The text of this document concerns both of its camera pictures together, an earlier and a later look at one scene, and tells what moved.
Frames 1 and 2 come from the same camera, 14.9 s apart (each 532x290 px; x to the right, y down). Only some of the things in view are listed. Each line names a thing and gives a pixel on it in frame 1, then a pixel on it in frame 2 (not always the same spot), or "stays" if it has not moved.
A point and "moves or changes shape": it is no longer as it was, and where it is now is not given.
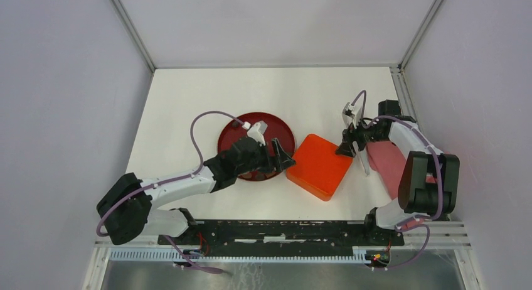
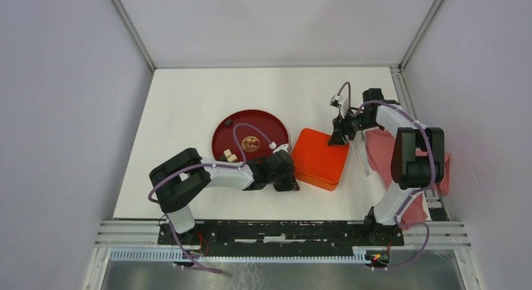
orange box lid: x=317 y=169 moves or changes shape
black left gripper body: x=261 y=161 -> x=275 y=177
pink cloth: x=385 y=159 stays
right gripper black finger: x=345 y=148 -> x=335 y=139
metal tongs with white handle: x=362 y=157 stays
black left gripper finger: x=282 y=159 -> x=288 y=182
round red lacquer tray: x=276 y=128 moves or changes shape
